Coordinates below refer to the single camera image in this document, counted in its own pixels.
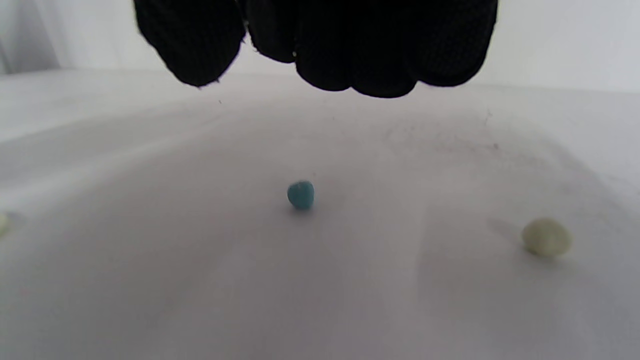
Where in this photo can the person's right hand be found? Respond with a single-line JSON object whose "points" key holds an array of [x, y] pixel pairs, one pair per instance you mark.
{"points": [[350, 40]]}

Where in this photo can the dark blue plasticine ball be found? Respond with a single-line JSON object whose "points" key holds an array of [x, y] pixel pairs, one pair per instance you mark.
{"points": [[300, 195]]}

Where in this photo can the olive yellow plasticine ball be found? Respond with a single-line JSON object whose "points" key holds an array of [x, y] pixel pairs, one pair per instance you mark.
{"points": [[546, 237]]}

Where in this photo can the cream plasticine ball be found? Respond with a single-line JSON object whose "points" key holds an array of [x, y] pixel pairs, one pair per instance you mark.
{"points": [[2, 223]]}

